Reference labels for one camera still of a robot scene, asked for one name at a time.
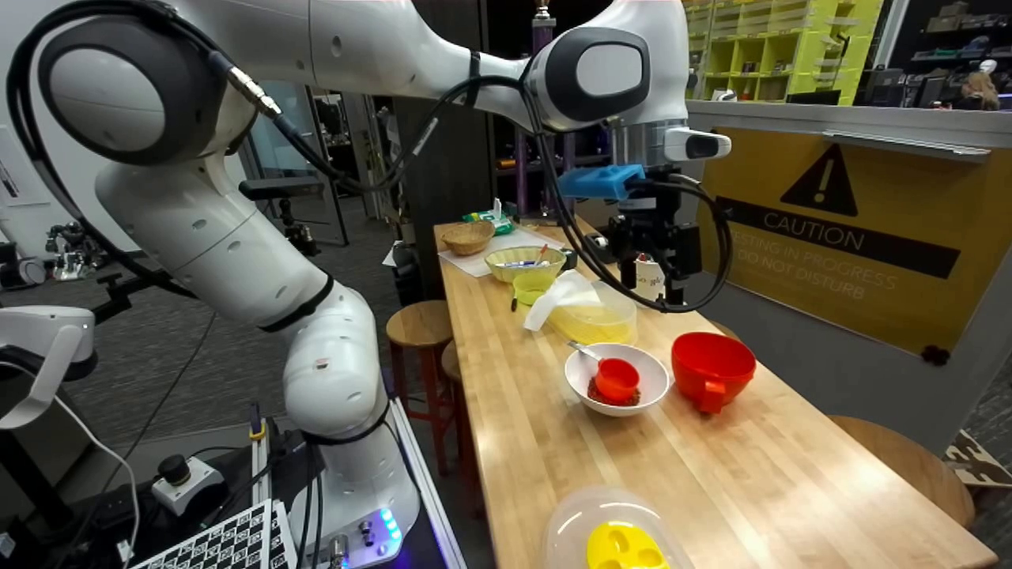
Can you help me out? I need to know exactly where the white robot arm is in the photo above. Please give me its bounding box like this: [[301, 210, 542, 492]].
[[6, 0, 729, 567]]

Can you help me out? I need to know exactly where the woven wicker basket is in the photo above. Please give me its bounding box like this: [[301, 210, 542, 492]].
[[441, 222, 492, 256]]

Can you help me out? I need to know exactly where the white napkin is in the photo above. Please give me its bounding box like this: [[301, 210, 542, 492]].
[[523, 269, 600, 332]]

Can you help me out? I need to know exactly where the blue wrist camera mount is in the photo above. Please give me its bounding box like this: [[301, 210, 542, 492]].
[[556, 165, 645, 202]]

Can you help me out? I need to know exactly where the clear lid with yellow tray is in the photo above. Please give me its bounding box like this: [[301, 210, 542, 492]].
[[539, 487, 691, 569]]

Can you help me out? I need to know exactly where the white paper cup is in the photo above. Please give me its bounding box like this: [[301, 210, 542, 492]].
[[634, 253, 666, 305]]

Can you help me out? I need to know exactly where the yellow shelving unit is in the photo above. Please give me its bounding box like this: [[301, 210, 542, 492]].
[[684, 0, 882, 108]]

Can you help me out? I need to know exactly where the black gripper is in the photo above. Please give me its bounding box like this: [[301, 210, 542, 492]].
[[613, 200, 702, 305]]

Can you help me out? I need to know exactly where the wooden stool right side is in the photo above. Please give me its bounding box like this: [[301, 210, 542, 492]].
[[835, 414, 978, 529]]

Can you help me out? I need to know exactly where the yellow caution sign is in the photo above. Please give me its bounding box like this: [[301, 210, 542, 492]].
[[706, 125, 1007, 368]]

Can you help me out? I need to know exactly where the checkered calibration board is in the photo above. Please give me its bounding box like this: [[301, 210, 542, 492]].
[[132, 498, 298, 569]]

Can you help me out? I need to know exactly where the white bowl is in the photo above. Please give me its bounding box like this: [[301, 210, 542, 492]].
[[561, 345, 672, 416]]

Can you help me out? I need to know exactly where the red bowl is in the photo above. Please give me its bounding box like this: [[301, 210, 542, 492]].
[[670, 332, 755, 414]]

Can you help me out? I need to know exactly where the red measuring cup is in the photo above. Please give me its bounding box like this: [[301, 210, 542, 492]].
[[587, 357, 638, 404]]

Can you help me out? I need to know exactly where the clear container with yellow grid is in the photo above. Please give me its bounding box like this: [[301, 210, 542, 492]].
[[551, 290, 634, 345]]

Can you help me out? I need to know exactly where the round wooden stool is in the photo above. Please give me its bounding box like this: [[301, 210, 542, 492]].
[[385, 301, 453, 427]]

